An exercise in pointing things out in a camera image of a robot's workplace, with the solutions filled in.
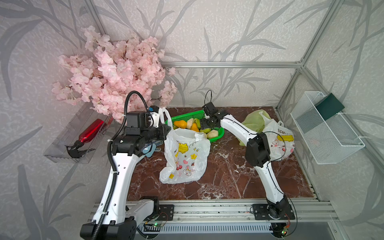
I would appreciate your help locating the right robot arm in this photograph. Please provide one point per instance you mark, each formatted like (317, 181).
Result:
(257, 155)

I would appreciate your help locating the pink cherry blossom tree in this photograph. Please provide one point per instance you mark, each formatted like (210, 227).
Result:
(112, 72)

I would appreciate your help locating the white printed bag right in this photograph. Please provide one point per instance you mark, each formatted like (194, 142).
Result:
(280, 139)

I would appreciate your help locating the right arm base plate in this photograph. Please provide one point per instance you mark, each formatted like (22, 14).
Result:
(263, 212)

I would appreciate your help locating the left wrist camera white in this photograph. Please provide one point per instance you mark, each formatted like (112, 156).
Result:
(154, 111)

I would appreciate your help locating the red spray bottle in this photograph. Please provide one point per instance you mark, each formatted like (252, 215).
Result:
(75, 151)

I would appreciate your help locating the green plastic basket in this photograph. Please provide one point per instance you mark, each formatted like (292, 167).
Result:
(198, 115)

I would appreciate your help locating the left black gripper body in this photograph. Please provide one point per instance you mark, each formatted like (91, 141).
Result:
(157, 133)

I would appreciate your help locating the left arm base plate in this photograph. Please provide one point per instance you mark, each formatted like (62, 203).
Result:
(164, 213)

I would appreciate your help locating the white printed plastic bag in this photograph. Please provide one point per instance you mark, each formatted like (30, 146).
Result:
(186, 153)

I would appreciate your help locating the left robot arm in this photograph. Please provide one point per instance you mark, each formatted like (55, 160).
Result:
(136, 140)

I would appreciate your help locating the aluminium front rail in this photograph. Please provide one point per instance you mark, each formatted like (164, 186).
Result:
(239, 211)

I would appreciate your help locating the beige pear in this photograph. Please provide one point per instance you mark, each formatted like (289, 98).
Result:
(212, 134)

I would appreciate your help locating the dark green card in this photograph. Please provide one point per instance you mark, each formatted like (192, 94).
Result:
(329, 106)

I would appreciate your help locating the clear acrylic wall shelf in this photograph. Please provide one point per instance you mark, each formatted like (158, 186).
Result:
(57, 151)

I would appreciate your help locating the green pear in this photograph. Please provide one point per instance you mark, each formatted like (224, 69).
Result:
(206, 131)

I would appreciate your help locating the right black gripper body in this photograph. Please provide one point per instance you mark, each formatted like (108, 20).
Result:
(205, 122)

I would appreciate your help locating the white wire mesh basket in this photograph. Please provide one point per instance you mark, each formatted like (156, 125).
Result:
(330, 140)

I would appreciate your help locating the light green plastic bag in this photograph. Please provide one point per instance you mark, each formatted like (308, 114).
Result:
(257, 120)

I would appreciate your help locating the orange pear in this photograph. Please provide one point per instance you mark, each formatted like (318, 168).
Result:
(195, 128)
(180, 124)

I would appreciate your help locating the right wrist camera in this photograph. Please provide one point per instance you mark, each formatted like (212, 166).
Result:
(210, 109)

